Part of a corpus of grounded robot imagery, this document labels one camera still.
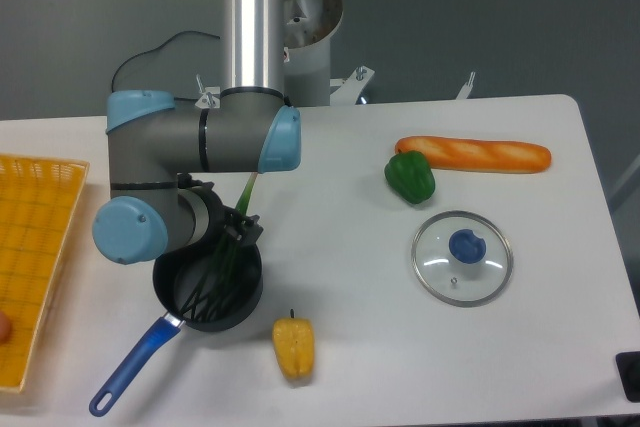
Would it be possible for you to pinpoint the glass lid blue knob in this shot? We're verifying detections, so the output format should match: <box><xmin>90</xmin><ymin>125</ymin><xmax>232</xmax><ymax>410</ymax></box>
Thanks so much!
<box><xmin>410</xmin><ymin>210</ymin><xmax>514</xmax><ymax>308</ymax></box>

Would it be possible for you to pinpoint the orange baguette bread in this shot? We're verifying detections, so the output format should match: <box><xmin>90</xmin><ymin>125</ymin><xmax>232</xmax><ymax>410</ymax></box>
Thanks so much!
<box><xmin>395</xmin><ymin>136</ymin><xmax>552</xmax><ymax>174</ymax></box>

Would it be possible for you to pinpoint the yellow bell pepper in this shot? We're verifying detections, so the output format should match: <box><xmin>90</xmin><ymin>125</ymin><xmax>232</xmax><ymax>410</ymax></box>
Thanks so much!
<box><xmin>272</xmin><ymin>309</ymin><xmax>315</xmax><ymax>381</ymax></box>

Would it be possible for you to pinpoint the white robot mount stand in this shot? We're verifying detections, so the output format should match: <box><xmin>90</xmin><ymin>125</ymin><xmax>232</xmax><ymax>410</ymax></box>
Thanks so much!
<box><xmin>193</xmin><ymin>0</ymin><xmax>375</xmax><ymax>109</ymax></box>

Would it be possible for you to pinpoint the black pot blue handle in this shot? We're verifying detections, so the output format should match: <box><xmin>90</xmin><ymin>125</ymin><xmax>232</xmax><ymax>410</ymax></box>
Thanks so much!
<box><xmin>89</xmin><ymin>238</ymin><xmax>263</xmax><ymax>417</ymax></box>

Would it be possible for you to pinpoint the yellow woven basket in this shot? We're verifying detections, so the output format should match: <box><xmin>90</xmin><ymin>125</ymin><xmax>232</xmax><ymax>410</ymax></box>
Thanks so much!
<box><xmin>1</xmin><ymin>154</ymin><xmax>89</xmax><ymax>393</ymax></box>

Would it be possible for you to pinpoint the green bell pepper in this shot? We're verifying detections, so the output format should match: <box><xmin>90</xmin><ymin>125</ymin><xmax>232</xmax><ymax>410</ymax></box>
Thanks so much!
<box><xmin>384</xmin><ymin>151</ymin><xmax>436</xmax><ymax>205</ymax></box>

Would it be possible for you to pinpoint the black cable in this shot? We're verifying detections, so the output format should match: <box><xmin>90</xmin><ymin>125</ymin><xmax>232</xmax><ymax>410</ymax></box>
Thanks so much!
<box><xmin>110</xmin><ymin>30</ymin><xmax>222</xmax><ymax>98</ymax></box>

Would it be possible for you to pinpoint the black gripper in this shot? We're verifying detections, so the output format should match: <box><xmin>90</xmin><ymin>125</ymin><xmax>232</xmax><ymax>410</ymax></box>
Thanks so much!
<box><xmin>189</xmin><ymin>186</ymin><xmax>263</xmax><ymax>247</ymax></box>

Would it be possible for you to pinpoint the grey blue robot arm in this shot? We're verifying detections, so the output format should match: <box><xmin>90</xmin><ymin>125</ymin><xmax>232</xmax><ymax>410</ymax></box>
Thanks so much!
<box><xmin>92</xmin><ymin>0</ymin><xmax>301</xmax><ymax>264</ymax></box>

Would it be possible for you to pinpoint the green onion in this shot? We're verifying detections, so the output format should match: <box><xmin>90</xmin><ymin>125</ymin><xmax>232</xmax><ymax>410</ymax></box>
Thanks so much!
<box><xmin>179</xmin><ymin>172</ymin><xmax>258</xmax><ymax>322</ymax></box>

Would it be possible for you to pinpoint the black object at edge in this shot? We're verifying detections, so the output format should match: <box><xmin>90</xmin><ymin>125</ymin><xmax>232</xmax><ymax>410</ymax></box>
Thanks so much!
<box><xmin>615</xmin><ymin>351</ymin><xmax>640</xmax><ymax>403</ymax></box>

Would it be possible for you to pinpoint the white bracket right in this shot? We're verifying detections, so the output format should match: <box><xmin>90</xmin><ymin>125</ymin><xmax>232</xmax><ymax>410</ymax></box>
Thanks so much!
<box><xmin>455</xmin><ymin>71</ymin><xmax>476</xmax><ymax>100</ymax></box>

